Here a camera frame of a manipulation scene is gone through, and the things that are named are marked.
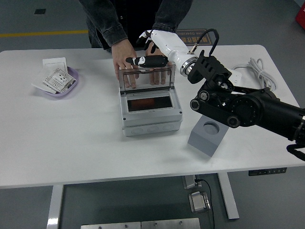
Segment person's right hand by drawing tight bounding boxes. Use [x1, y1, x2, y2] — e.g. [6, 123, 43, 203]
[111, 38, 140, 89]

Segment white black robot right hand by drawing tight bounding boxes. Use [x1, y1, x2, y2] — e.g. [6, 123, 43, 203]
[125, 29, 198, 72]

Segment person's left hand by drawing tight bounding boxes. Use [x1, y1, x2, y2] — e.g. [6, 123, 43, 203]
[145, 43, 169, 86]

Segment grey junction box with lid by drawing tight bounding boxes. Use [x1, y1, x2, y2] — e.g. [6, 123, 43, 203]
[118, 63, 183, 137]

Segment grey cube with round hole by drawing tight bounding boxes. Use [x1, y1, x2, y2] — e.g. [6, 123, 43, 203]
[187, 115, 230, 158]

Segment silver floor socket box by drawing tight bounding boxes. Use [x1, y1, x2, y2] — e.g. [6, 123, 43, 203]
[188, 190, 212, 213]

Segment brown floor sign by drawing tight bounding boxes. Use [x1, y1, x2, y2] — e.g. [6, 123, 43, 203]
[176, 29, 213, 46]

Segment person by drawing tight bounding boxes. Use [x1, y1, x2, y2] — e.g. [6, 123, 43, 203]
[79, 0, 193, 51]

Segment socket panel in printed pack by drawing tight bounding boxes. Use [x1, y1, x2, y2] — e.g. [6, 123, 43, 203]
[42, 68, 77, 94]

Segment purple plastic tray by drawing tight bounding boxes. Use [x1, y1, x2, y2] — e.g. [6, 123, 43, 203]
[35, 66, 80, 98]

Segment white power strip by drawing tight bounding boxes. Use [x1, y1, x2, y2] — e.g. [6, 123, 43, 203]
[230, 67, 243, 84]

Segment white flat packet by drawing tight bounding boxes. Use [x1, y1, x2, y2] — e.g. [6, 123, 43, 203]
[31, 68, 58, 95]

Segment red object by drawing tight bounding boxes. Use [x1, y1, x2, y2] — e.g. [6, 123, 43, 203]
[295, 4, 305, 24]

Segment white table leg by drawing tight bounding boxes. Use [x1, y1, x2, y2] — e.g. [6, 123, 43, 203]
[46, 185, 64, 229]
[217, 172, 240, 220]

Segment black table control panel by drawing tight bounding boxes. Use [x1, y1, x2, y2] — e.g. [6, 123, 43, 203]
[248, 167, 287, 177]

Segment grey metal plate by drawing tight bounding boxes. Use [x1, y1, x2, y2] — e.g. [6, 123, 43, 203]
[81, 221, 142, 229]
[141, 218, 201, 229]

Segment plain white switch plate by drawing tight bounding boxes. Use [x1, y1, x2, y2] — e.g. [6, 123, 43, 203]
[42, 57, 69, 73]

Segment white power cord with plug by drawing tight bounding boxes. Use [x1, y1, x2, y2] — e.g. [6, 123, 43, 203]
[232, 57, 278, 93]

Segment silver metal bracket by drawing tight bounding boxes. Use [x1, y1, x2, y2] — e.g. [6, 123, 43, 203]
[182, 175, 203, 190]

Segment black floor cable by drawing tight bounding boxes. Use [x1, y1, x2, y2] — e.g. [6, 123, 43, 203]
[195, 178, 215, 229]

